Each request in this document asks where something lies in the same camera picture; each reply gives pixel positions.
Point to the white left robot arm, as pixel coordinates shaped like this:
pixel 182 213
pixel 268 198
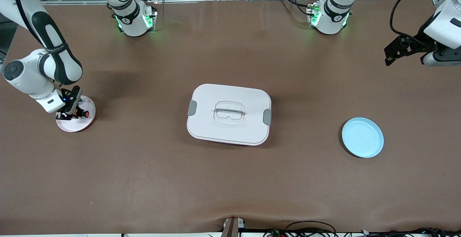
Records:
pixel 331 17

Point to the grey box latch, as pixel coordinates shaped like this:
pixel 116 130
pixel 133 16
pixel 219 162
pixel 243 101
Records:
pixel 267 117
pixel 192 107

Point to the orange black push-button switch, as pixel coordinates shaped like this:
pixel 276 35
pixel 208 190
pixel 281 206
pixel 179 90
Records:
pixel 82 113

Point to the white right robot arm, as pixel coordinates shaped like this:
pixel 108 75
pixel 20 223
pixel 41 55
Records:
pixel 54 60

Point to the pink round plate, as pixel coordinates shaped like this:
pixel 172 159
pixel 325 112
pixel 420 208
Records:
pixel 77 125

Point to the white lidded storage box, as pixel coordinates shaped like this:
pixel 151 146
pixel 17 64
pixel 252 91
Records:
pixel 230 132

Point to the camera mounting post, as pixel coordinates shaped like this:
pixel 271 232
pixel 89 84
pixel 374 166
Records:
pixel 232 228

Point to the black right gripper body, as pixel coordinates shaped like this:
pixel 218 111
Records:
pixel 68 110

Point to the light blue round plate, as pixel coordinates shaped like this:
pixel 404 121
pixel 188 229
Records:
pixel 362 138

